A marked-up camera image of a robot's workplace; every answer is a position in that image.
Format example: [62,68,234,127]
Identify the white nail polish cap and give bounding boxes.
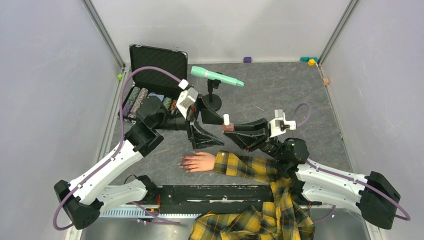
[223,113,231,126]

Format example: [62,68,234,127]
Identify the mannequin hand with stained nails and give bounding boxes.
[178,151,216,173]

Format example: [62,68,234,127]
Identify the mint green microphone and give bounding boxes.
[190,66,244,87]

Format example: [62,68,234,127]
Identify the black microphone stand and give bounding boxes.
[202,79,222,111]

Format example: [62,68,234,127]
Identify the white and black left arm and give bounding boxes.
[54,91,223,230]

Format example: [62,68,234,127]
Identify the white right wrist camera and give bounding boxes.
[269,109,297,138]

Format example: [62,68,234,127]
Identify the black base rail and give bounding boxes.
[138,184,274,214]

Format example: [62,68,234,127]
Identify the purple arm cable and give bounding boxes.
[291,102,412,222]
[52,66,183,231]

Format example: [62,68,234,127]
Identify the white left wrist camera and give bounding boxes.
[176,79,199,120]

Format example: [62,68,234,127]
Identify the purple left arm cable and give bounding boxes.
[52,66,183,231]

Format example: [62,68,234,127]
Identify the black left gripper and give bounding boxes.
[153,94,228,149]

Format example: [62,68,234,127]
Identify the pink nail polish bottle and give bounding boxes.
[221,123,235,133]

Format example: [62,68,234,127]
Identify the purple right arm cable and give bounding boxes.
[291,102,412,222]

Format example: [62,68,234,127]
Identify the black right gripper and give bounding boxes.
[223,117,284,162]

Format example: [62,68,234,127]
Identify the teal block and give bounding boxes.
[299,56,319,62]

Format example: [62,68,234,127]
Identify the purple cube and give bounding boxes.
[243,56,252,63]

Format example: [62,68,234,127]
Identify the tan cube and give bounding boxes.
[322,78,330,86]

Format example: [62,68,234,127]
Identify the black poker chip case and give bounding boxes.
[122,44,188,122]

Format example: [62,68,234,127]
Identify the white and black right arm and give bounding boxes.
[222,117,401,230]

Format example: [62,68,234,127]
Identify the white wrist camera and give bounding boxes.
[176,79,199,120]
[269,109,297,138]

